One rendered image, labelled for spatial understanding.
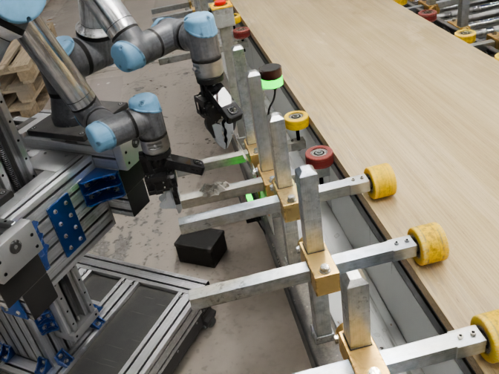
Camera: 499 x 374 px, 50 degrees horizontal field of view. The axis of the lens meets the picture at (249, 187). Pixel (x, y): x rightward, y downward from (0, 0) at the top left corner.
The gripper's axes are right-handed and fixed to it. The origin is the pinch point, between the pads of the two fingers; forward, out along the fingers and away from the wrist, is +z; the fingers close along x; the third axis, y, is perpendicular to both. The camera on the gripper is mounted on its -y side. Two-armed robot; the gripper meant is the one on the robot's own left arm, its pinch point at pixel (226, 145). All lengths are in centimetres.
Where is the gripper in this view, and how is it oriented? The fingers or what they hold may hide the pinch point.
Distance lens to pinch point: 147.9
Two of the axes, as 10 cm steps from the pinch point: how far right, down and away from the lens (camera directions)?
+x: -8.5, 3.9, -3.6
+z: 1.3, 8.2, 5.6
